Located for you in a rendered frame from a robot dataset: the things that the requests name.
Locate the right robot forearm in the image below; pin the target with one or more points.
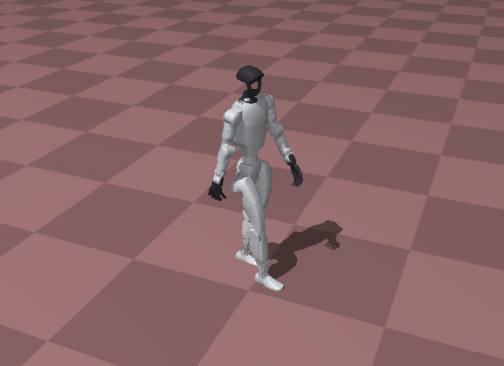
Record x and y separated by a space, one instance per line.
222 164

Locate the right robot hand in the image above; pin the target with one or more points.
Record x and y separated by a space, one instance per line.
215 190

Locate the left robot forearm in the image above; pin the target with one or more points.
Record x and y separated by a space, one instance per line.
283 147

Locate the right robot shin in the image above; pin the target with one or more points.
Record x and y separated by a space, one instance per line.
260 251

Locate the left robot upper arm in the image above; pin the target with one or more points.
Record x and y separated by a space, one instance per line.
275 129

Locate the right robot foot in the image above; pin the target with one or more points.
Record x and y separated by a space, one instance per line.
269 282

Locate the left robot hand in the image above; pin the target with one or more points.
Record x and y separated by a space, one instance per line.
296 171

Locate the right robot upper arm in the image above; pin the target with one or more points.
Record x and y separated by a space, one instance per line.
231 118

